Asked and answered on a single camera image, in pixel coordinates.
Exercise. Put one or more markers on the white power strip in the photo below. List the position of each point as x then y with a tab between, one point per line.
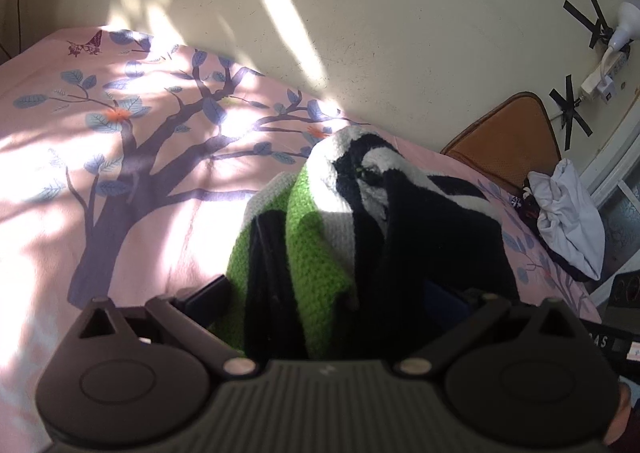
600	75

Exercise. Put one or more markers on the black tape cross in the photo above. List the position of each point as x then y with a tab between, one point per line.
567	105
592	23

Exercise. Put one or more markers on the brown wooden headboard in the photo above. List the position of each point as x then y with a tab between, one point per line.
515	133

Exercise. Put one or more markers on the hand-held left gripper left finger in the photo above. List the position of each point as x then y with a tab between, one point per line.
207	297

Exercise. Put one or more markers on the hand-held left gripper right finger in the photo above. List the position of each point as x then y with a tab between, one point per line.
442	305

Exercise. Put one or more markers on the black speaker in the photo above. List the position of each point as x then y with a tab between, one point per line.
625	295

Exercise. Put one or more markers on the white crumpled cloth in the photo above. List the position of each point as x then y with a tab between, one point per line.
570	218

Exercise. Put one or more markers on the black green white knit sweater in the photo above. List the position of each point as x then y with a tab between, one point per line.
320	243

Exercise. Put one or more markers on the pink tree print bedsheet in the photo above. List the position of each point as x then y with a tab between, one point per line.
75	183

